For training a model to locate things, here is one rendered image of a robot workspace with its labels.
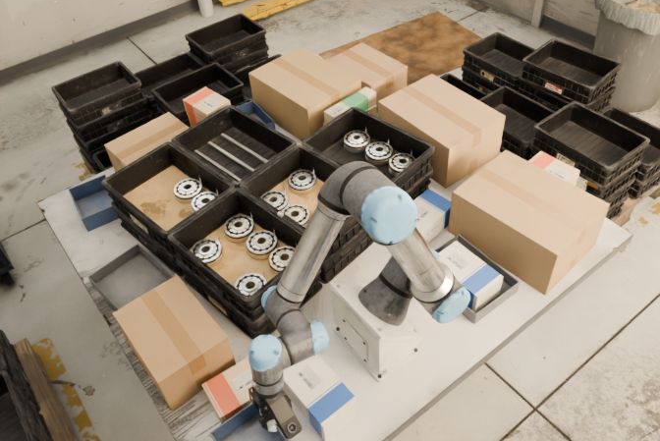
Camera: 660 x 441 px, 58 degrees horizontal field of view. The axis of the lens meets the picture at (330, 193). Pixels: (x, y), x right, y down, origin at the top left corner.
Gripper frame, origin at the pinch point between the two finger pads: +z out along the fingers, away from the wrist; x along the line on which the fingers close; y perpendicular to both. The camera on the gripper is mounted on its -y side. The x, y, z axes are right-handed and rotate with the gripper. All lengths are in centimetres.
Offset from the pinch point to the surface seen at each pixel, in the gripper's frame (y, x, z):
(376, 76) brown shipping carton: 103, -117, -17
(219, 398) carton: 17.3, 8.1, 0.4
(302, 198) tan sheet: 63, -51, -9
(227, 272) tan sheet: 51, -14, -7
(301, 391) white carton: 4.3, -10.4, -2.5
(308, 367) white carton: 8.8, -16.1, -3.0
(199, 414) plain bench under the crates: 20.6, 13.7, 8.4
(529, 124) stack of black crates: 74, -198, 25
